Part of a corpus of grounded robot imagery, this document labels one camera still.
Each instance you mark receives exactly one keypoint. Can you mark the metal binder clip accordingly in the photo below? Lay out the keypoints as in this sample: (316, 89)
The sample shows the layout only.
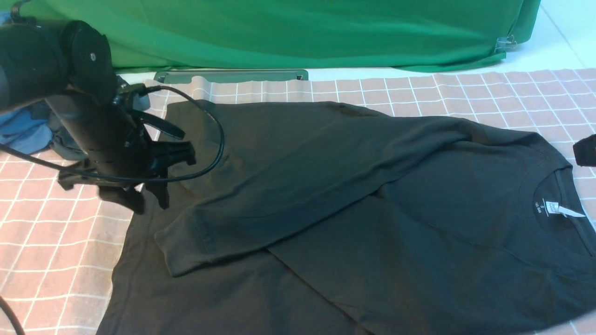
(505, 44)

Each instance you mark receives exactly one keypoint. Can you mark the blue garment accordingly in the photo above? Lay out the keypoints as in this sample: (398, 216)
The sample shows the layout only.
(26, 129)

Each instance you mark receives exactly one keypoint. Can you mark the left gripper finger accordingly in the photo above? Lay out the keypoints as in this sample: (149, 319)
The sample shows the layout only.
(160, 191)
(128, 198)

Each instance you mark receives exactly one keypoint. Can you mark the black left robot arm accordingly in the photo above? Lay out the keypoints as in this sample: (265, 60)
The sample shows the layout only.
(71, 70)

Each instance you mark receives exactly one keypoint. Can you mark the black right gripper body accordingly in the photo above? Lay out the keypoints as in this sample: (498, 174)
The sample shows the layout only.
(584, 151)

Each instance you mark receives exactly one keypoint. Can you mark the pink checkered tablecloth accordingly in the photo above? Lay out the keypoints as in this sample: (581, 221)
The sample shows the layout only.
(58, 248)

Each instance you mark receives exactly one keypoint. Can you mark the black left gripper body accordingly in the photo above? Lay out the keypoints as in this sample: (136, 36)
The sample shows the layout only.
(119, 151)

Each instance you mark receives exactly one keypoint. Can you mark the green backdrop cloth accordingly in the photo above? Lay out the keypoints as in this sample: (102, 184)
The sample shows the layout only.
(427, 36)

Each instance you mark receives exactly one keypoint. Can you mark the dark gray crumpled garment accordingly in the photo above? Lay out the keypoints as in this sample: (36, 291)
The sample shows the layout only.
(62, 142)

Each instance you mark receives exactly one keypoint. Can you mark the dark gray long-sleeve shirt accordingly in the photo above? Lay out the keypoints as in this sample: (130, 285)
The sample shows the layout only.
(332, 219)

